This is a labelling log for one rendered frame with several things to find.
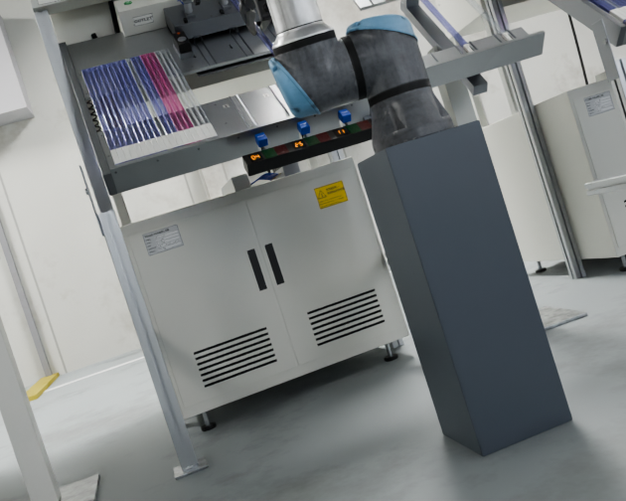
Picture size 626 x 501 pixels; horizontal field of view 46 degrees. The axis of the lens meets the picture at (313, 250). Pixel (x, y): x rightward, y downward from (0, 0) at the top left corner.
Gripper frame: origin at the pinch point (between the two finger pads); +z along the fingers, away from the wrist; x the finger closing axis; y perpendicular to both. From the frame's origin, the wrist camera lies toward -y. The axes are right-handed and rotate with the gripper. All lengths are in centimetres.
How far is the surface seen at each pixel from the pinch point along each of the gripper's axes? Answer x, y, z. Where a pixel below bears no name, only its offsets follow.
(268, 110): 5.0, -20.1, 7.6
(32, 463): 86, -71, 48
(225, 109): 14.9, -14.5, 9.0
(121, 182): 45, -29, 7
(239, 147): 16.0, -29.3, 7.2
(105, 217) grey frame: 51, -35, 11
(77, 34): 43, 52, 30
